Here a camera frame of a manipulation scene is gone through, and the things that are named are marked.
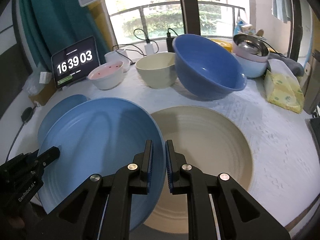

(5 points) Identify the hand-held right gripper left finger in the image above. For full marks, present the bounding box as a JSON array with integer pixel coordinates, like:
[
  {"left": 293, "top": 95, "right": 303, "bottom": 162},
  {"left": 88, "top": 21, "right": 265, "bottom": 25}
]
[{"left": 25, "top": 139, "right": 154, "bottom": 240}]

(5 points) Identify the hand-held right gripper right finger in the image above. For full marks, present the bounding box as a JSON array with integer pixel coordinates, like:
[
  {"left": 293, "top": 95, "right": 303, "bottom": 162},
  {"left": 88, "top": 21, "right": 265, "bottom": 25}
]
[{"left": 165, "top": 139, "right": 292, "bottom": 240}]

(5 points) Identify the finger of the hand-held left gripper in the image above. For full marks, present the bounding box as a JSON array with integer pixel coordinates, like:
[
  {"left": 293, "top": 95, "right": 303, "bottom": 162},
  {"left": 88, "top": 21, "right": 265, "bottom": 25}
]
[{"left": 37, "top": 146, "right": 61, "bottom": 167}]

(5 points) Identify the large beige plate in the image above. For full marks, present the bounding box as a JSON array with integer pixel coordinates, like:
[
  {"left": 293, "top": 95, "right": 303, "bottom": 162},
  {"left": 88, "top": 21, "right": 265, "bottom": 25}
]
[{"left": 144, "top": 106, "right": 252, "bottom": 230}]

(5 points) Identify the small blue plate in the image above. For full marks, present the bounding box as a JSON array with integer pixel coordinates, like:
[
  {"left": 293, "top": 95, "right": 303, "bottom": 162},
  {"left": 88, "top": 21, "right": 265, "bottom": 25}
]
[{"left": 37, "top": 94, "right": 89, "bottom": 140}]

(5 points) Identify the large light blue plate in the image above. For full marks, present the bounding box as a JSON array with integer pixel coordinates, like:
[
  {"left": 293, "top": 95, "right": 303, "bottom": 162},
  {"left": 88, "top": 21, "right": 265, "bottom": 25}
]
[{"left": 37, "top": 98, "right": 167, "bottom": 233}]

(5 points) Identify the cream bowl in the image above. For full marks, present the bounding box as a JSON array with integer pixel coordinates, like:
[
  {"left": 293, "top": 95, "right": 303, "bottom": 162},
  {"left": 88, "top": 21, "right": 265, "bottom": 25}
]
[{"left": 136, "top": 52, "right": 178, "bottom": 89}]

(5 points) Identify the white bowl with pink inside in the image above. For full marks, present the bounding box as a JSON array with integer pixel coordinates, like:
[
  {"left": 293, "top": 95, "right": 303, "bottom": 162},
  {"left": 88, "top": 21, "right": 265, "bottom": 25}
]
[{"left": 87, "top": 60, "right": 125, "bottom": 90}]

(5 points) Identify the large blue bowl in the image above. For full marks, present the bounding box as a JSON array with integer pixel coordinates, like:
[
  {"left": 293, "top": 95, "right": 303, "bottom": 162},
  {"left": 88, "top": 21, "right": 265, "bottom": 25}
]
[{"left": 172, "top": 34, "right": 247, "bottom": 102}]

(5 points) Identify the cardboard box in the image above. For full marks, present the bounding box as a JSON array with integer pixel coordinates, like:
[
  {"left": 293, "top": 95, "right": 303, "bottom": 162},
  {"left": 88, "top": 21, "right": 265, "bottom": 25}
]
[{"left": 29, "top": 79, "right": 57, "bottom": 107}]

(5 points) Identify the clear plastic bag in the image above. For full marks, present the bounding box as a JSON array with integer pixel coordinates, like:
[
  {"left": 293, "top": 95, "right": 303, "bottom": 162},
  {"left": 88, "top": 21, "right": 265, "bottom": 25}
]
[{"left": 25, "top": 71, "right": 54, "bottom": 95}]

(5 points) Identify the white paper tag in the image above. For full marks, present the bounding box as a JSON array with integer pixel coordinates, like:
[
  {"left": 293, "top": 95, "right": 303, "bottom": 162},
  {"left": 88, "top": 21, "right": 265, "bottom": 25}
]
[{"left": 40, "top": 71, "right": 53, "bottom": 84}]

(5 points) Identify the black tablet showing clock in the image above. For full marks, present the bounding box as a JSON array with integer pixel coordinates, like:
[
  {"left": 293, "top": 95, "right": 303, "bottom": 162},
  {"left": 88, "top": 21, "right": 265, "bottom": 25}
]
[{"left": 51, "top": 36, "right": 101, "bottom": 90}]

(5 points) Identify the white textured tablecloth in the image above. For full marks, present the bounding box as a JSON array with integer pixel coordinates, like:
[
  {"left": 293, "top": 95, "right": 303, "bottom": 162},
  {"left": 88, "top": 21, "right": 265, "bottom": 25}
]
[{"left": 0, "top": 62, "right": 317, "bottom": 230}]

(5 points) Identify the yellow plastic bag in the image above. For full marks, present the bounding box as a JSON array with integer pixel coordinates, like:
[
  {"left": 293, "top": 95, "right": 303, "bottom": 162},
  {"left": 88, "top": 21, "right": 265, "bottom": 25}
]
[{"left": 209, "top": 38, "right": 233, "bottom": 53}]

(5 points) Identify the pale pink bowl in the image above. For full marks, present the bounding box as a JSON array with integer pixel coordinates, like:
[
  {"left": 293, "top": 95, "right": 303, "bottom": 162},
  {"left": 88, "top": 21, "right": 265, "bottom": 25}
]
[{"left": 232, "top": 42, "right": 269, "bottom": 63}]

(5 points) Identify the teal curtain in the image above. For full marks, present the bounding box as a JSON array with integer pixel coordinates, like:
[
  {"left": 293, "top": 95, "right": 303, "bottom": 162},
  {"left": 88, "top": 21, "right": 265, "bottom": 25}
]
[{"left": 19, "top": 0, "right": 110, "bottom": 73}]

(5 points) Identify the yellow curtain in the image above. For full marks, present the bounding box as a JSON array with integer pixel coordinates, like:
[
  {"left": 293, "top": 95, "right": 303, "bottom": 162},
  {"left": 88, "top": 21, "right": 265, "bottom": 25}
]
[{"left": 82, "top": 0, "right": 112, "bottom": 53}]

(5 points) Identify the stainless steel bowl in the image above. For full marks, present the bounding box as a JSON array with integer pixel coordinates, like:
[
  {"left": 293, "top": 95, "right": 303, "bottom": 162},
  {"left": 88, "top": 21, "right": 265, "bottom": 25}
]
[{"left": 234, "top": 34, "right": 270, "bottom": 55}]

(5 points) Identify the black balcony railing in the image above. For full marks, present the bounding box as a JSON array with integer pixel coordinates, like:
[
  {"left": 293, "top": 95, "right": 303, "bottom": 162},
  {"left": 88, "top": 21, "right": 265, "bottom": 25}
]
[{"left": 110, "top": 0, "right": 247, "bottom": 38}]

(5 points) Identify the grey cloth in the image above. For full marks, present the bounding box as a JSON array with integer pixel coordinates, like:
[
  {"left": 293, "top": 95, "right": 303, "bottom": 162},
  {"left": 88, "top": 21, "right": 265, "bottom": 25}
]
[{"left": 267, "top": 51, "right": 304, "bottom": 77}]

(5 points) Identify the hanging pale blue towel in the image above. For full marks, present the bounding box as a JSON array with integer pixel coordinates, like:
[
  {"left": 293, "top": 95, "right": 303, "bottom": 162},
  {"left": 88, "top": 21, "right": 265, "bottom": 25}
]
[{"left": 271, "top": 0, "right": 293, "bottom": 24}]

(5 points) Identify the small black device with cable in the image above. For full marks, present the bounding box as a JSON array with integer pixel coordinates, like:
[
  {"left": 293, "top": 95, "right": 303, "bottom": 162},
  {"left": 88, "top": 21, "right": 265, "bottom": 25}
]
[{"left": 6, "top": 105, "right": 40, "bottom": 160}]

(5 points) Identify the black lamp cable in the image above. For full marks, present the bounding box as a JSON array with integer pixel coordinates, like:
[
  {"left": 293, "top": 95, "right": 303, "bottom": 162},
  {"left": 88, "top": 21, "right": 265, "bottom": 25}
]
[{"left": 112, "top": 44, "right": 147, "bottom": 67}]

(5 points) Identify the black charger cable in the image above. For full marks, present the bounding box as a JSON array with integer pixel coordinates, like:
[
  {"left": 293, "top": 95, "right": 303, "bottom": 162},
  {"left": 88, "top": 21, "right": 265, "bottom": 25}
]
[{"left": 133, "top": 28, "right": 151, "bottom": 44}]

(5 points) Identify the black sliding door frame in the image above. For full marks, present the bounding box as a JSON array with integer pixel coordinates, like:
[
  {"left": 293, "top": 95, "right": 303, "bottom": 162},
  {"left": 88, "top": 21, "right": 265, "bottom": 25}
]
[{"left": 177, "top": 0, "right": 200, "bottom": 37}]

